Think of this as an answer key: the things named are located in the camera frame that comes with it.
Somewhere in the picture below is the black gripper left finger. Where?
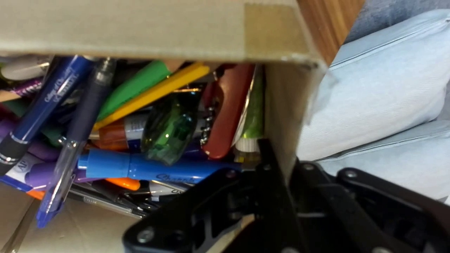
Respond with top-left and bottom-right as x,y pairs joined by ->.
123,139 -> 301,253

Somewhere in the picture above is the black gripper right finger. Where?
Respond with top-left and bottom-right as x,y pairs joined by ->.
290,161 -> 450,253

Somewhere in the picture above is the cardboard box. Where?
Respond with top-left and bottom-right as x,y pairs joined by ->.
0,0 -> 330,253

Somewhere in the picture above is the lower grey pillow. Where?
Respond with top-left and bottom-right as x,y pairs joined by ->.
320,120 -> 450,203

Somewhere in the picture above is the green translucent tape dispenser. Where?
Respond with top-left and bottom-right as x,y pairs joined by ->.
141,94 -> 200,164

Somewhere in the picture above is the blue marker pen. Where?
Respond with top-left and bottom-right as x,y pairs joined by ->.
78,148 -> 241,183

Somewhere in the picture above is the red pocket knife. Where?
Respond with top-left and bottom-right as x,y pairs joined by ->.
200,63 -> 255,158

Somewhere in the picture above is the yellow pencil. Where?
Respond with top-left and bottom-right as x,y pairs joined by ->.
93,61 -> 213,130

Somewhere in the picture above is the green marker pen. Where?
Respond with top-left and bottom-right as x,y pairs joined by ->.
97,60 -> 172,120

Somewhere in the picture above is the blue translucent pen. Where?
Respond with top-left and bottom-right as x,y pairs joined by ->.
37,57 -> 117,227

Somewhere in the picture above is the oval wooden table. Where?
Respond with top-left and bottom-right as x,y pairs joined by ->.
297,0 -> 365,63

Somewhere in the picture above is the dark blue ballpoint pen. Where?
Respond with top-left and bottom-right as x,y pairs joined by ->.
0,54 -> 97,175

